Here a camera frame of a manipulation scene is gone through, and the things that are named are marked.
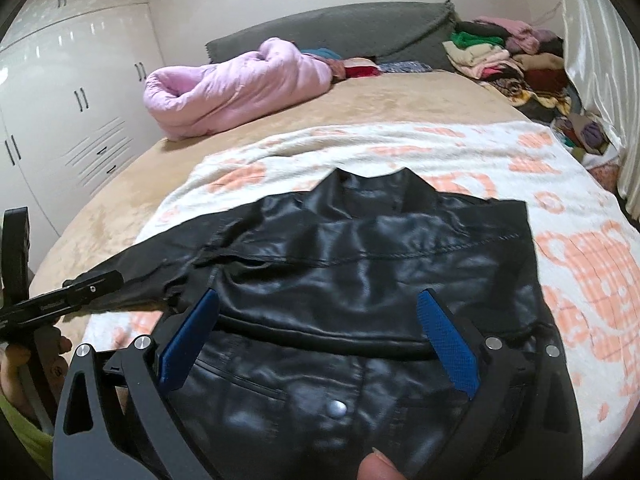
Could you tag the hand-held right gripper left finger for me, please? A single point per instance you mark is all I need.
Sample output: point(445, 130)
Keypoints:
point(192, 332)

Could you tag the blue patterned cloth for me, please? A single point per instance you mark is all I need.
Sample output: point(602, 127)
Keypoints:
point(405, 66)

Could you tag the pile of folded clothes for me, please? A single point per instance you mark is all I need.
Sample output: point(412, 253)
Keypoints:
point(500, 55)

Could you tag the cream satin curtain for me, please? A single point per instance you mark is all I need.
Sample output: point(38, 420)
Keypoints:
point(595, 35)

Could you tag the pink quilt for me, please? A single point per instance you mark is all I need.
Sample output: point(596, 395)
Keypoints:
point(225, 90)

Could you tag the person's right hand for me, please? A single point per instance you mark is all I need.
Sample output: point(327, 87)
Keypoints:
point(378, 467)

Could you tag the red cloth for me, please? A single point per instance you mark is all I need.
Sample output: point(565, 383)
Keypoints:
point(361, 69)

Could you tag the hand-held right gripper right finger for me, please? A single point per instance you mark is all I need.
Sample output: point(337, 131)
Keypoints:
point(447, 342)

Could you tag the teal cloth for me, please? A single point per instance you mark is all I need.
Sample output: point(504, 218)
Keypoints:
point(320, 54)

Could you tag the plastic bag of clothes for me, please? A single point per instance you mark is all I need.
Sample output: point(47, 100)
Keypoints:
point(585, 132)

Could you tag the black leather jacket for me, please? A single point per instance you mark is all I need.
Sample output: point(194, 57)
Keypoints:
point(350, 260)

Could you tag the beige bed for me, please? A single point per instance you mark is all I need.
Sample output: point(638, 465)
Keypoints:
point(350, 100)

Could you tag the grey headboard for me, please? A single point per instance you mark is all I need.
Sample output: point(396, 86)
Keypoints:
point(350, 30)

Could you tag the white orange printed blanket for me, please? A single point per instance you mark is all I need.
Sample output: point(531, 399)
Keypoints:
point(575, 210)

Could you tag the person's left hand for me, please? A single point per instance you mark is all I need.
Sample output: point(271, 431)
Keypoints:
point(10, 372)

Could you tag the pink floral cloth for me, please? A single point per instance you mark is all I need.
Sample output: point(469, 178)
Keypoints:
point(605, 175)

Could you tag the white glossy wardrobe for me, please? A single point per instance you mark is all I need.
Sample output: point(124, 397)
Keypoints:
point(65, 85)

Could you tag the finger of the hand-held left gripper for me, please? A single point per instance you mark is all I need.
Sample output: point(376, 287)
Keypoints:
point(75, 292)

